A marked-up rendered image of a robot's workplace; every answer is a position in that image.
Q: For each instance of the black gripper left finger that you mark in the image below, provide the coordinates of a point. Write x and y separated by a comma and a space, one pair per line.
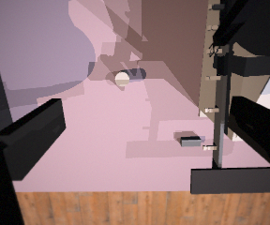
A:
22, 145

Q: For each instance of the grey metal cylinder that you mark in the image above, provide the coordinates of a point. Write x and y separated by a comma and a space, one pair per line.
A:
122, 78

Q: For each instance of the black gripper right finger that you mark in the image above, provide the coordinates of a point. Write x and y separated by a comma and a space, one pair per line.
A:
251, 122

